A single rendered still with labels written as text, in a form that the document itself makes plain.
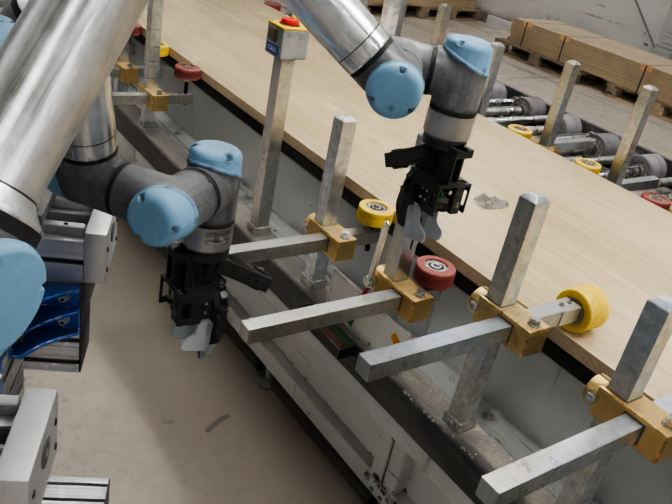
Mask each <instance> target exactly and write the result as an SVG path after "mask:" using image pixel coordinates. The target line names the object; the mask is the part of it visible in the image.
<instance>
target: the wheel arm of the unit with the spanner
mask: <svg viewBox="0 0 672 504"><path fill-rule="evenodd" d="M417 284H418V283H417ZM418 285H419V284H418ZM419 286H420V287H422V288H423V289H424V290H425V291H427V292H428V293H429V294H430V295H432V296H433V297H434V300H433V302H435V301H439V300H440V298H441V294H442V291H443V290H442V291H437V290H431V289H428V288H425V287H423V286H421V285H419ZM401 298H402V296H401V295H399V294H398V293H397V292H396V291H395V290H393V289H389V290H384V291H379V292H374V293H370V294H365V295H360V296H355V297H351V298H346V299H341V300H336V301H332V302H327V303H322V304H317V305H313V306H308V307H303V308H298V309H294V310H289V311H284V312H279V313H275V314H270V315H265V316H260V317H256V318H251V319H246V320H241V323H240V329H239V336H240V337H241V338H242V340H243V341H244V342H245V343H246V344H247V345H248V344H253V343H257V342H261V341H265V340H270V339H274V338H278V337H283V336H287V335H291V334H296V333H300V332H304V331H308V330H313V329H317V328H321V327H326V326H330V325H334V324H338V323H343V322H347V321H351V320H356V319H360V318H364V317H369V316H373V315H377V314H381V313H386V312H390V311H394V310H398V309H399V306H400V302H401Z"/></svg>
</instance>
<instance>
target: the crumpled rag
mask: <svg viewBox="0 0 672 504"><path fill-rule="evenodd" d="M473 200H475V201H478V202H480V203H478V205H479V206H483V207H487V208H494V209H496V210H497V209H499V208H505V207H509V202H508V201H507V200H506V199H504V200H501V199H499V198H497V197H496V196H493V197H488V195H487V194H485V193H482V194H481V195H479V196H475V197H474V198H473Z"/></svg>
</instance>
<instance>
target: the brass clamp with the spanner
mask: <svg viewBox="0 0 672 504"><path fill-rule="evenodd" d="M384 268H385V265H384V264H383V265H380V266H378V267H377V268H376V271H375V274H374V275H375V276H376V277H377V280H378V284H377V286H376V287H374V291H373V292H379V291H384V290H389V289H393V290H395V291H396V292H397V293H398V294H399V295H401V296H402V298H401V302H400V306H399V309H398V310H394V311H395V312H396V313H397V314H398V315H400V316H401V317H402V318H403V319H404V320H405V321H406V322H408V323H413V322H417V321H421V320H425V319H428V317H429V314H430V310H431V307H432V303H433V300H434V297H433V296H432V295H430V294H429V293H428V292H427V291H425V298H423V299H421V298H417V297H416V296H415V295H414V294H415V292H416V291H417V289H418V288H422V287H420V286H419V285H418V284H417V283H416V282H414V281H413V280H412V279H411V278H409V277H408V279H403V280H398V281H393V280H392V279H391V278H390V277H388V276H387V275H386V274H385V273H384ZM422 289H423V288H422Z"/></svg>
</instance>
